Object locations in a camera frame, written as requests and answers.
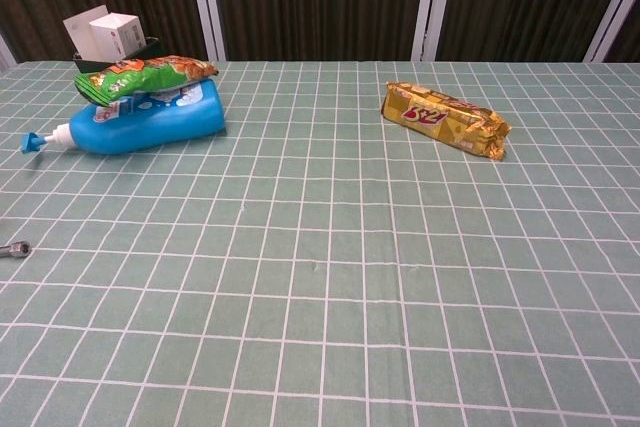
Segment green white grid tablecloth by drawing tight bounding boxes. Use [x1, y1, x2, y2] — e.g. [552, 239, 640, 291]
[0, 59, 640, 427]

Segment green orange snack bag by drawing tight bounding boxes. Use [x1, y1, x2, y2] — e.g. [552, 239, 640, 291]
[73, 54, 221, 109]

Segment black plastic tray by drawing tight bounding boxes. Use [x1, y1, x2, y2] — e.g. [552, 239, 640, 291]
[72, 36, 162, 74]

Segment gold cracker package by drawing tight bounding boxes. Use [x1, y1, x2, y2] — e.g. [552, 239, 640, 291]
[380, 80, 513, 163]

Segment white flat card box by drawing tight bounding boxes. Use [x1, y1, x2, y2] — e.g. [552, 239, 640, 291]
[62, 4, 112, 59]

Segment blue pump bottle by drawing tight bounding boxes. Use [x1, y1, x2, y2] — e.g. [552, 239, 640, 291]
[19, 78, 227, 156]

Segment white carton box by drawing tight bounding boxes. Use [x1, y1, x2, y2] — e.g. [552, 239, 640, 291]
[88, 12, 148, 58]

